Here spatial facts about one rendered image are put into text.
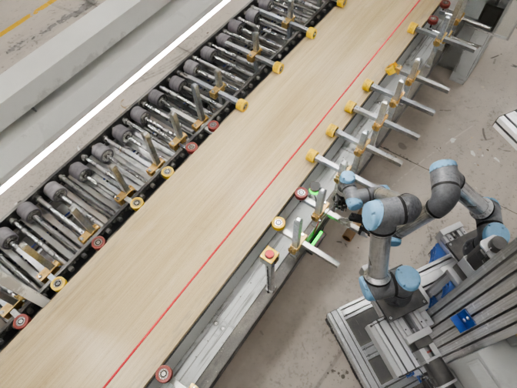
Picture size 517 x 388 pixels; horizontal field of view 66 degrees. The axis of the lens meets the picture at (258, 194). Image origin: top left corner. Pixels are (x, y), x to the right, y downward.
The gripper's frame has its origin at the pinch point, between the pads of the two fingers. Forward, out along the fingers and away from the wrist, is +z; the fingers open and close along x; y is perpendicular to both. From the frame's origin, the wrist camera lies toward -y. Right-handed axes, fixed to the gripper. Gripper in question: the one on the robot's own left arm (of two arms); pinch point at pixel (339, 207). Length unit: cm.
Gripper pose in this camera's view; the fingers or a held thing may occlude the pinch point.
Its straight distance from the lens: 234.3
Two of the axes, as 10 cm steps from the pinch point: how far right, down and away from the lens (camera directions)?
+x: 9.6, 2.1, -1.7
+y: -2.7, 8.3, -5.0
